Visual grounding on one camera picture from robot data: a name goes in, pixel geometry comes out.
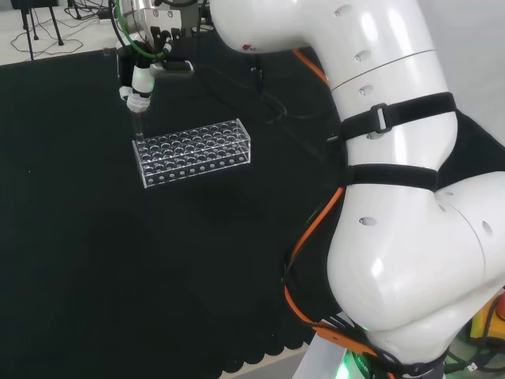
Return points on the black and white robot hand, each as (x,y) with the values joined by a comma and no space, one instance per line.
(142,85)

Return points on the clear glass test tube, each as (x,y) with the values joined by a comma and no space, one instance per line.
(138,126)

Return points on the clear acrylic test tube rack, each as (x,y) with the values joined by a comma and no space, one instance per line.
(189,154)

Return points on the black tripod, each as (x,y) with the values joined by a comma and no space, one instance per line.
(29,27)

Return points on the black bench cloth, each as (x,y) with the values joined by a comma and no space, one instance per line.
(118,256)

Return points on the yellow stop button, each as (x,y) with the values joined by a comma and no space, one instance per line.
(479,325)

